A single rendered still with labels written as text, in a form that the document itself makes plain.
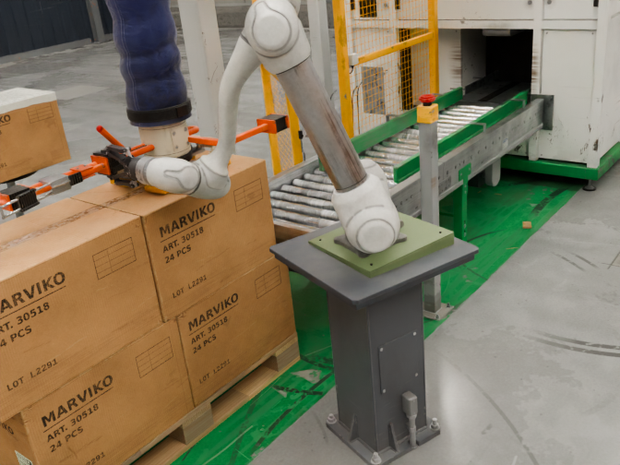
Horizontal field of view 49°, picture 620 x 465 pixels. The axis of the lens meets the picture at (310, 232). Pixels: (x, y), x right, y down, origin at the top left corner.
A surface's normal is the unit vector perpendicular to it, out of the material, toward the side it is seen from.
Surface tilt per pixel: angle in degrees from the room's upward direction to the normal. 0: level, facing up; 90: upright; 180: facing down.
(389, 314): 90
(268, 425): 0
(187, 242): 90
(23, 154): 90
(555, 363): 0
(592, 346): 0
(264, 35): 84
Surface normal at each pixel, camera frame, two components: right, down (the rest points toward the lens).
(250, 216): 0.79, 0.18
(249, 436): -0.10, -0.91
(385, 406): 0.54, 0.29
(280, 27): -0.08, 0.33
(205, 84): -0.62, 0.37
